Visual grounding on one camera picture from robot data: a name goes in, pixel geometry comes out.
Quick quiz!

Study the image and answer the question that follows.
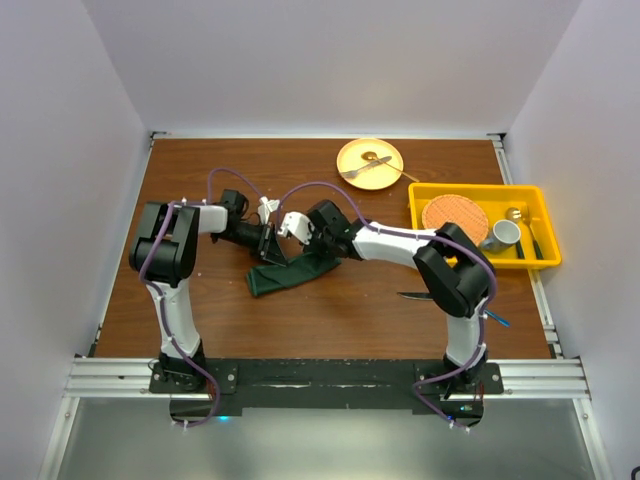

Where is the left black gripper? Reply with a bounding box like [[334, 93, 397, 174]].
[[212, 220, 287, 268]]

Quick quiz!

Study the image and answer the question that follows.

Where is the dark green cloth napkin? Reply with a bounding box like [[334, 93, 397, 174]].
[[246, 252, 341, 298]]

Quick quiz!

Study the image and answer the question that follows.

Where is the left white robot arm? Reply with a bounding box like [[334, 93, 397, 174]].
[[129, 189, 284, 392]]

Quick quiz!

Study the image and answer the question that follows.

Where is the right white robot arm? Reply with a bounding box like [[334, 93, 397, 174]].
[[286, 200, 497, 393]]

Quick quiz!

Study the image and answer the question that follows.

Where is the silver fork on plate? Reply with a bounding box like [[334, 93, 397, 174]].
[[340, 156, 392, 179]]

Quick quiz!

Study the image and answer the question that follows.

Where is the yellow round plate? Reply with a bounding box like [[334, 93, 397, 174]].
[[336, 138, 404, 191]]

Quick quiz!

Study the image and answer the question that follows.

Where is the orange woven coaster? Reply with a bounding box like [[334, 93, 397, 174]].
[[421, 194, 489, 245]]

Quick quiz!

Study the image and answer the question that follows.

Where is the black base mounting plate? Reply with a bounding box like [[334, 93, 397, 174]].
[[148, 358, 504, 425]]

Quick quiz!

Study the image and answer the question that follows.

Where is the grey mug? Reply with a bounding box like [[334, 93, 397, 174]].
[[480, 219, 521, 254]]

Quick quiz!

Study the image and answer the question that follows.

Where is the yellow plastic bin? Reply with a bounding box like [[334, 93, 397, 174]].
[[408, 183, 561, 270]]

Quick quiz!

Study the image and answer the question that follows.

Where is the gold spoon in bin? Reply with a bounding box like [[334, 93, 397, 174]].
[[506, 206, 535, 239]]

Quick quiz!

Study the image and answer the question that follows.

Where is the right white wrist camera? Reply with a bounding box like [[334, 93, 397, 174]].
[[277, 212, 315, 246]]

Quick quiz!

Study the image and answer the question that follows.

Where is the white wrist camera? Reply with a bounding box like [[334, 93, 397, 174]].
[[277, 212, 315, 246], [257, 196, 280, 224]]

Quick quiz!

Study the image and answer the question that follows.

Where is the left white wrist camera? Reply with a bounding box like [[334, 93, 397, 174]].
[[257, 196, 280, 224]]

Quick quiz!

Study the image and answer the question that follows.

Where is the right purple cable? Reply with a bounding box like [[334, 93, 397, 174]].
[[276, 181, 498, 434]]

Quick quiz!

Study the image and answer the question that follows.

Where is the dark handled utensil in bin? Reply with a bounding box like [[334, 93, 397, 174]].
[[527, 218, 545, 260]]

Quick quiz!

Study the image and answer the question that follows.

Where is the aluminium frame rail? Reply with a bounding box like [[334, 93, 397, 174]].
[[63, 358, 591, 400]]

